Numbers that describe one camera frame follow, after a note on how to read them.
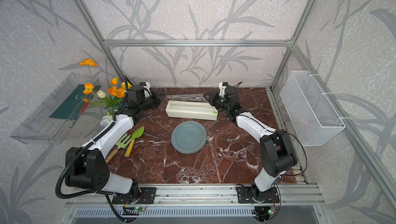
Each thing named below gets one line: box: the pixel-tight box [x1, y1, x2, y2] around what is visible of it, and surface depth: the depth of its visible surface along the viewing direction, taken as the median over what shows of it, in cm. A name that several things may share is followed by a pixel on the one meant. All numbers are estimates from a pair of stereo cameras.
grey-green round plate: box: [171, 120, 208, 155], surface depth 97 cm
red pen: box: [79, 101, 91, 114], surface depth 70 cm
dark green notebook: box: [48, 84, 102, 121], surface depth 71 cm
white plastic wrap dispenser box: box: [165, 100, 219, 121], surface depth 101 cm
